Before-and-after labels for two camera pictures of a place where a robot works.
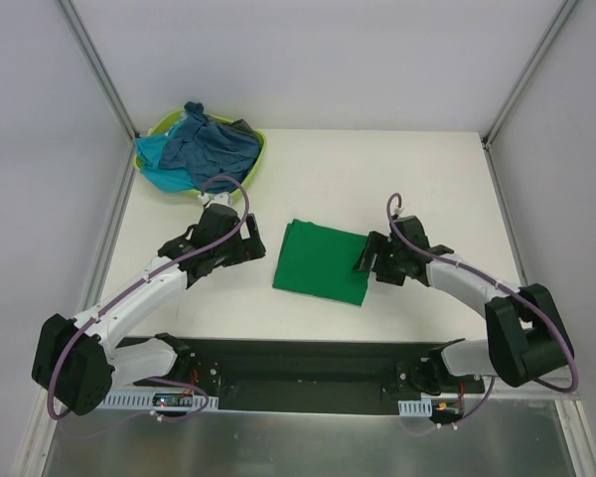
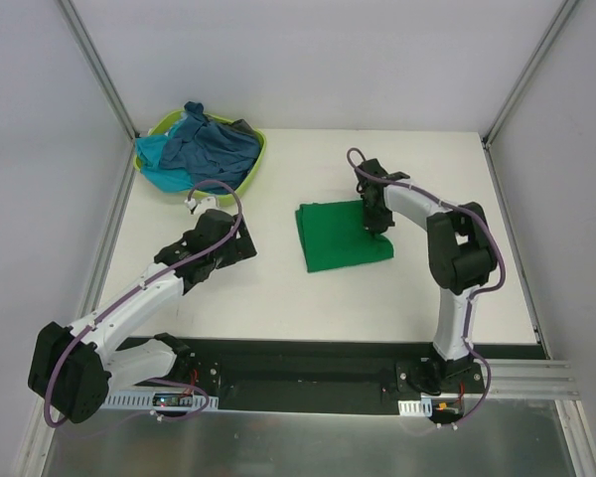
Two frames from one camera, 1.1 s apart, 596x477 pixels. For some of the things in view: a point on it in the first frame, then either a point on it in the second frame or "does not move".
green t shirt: x=319 y=261 → x=334 y=236
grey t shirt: x=242 y=125 does not move
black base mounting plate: x=311 y=376 does not move
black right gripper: x=377 y=256 → x=375 y=215
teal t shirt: x=149 y=151 does not move
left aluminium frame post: x=98 y=66 does not move
